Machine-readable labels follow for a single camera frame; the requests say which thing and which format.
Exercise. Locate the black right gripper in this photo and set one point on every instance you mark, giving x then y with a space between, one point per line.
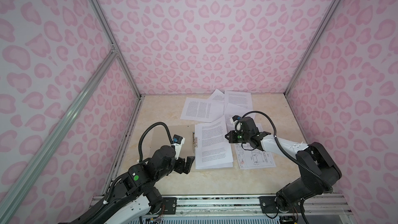
231 139

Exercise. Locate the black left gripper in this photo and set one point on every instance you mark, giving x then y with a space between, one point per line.
182 165

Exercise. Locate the white text sheet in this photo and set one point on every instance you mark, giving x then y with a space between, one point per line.
213 150
202 110
217 95

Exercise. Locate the beige cardboard folder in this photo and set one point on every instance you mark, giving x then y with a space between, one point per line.
180 133

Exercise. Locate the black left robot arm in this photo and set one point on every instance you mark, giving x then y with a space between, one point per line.
133 194

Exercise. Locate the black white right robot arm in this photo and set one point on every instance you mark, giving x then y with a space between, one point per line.
318 171

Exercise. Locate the metal folder clip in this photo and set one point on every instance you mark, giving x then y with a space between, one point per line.
195 141

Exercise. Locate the white technical drawing sheet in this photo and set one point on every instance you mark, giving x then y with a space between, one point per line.
249 159

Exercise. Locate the aluminium diagonal brace left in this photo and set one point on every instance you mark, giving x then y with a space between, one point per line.
33 170

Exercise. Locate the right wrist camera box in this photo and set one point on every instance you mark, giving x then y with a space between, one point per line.
244 125

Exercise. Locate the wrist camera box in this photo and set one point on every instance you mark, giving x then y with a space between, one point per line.
244 125
178 142

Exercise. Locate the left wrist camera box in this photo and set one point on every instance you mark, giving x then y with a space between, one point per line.
178 142

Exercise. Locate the black left mount plate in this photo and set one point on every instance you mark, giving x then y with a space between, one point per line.
169 205

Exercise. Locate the black mount plate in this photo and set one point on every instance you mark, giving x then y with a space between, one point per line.
272 205
169 205

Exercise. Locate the aluminium floor rail left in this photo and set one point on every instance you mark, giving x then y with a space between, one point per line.
125 138

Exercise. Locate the black right mount plate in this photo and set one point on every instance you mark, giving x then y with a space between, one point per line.
272 205

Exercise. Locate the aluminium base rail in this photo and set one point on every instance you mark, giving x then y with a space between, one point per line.
245 209

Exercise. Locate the aluminium frame post left corner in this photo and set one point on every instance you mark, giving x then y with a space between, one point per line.
100 15

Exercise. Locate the aluminium frame post corner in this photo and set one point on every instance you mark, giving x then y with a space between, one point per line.
100 15
325 22

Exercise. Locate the aluminium frame post right corner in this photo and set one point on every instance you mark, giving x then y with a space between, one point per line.
325 22

